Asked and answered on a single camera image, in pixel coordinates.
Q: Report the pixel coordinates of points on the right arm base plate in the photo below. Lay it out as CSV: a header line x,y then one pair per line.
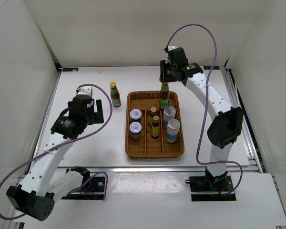
x,y
201,190

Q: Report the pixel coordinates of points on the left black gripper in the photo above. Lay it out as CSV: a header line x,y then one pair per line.
x,y
92,119

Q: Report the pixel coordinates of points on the silver lid jar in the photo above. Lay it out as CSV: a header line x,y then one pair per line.
x,y
135,129
135,115

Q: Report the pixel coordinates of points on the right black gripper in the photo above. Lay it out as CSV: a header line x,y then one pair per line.
x,y
163,78

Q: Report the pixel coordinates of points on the small yellow label bottle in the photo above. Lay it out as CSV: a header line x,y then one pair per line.
x,y
155,127

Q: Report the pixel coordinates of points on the white blue canister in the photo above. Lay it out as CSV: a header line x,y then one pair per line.
x,y
172,130
168,114

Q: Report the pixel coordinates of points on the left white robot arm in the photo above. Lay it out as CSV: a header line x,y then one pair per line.
x,y
36,194

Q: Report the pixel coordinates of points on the brown wicker basket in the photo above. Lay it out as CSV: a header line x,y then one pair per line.
x,y
147,147

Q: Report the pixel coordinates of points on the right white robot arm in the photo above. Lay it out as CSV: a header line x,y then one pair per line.
x,y
225,127

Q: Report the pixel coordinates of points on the yellow cap sauce bottle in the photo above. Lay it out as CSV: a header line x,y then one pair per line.
x,y
115,96
164,96

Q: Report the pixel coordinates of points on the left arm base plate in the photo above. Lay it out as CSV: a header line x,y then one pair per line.
x,y
96,189

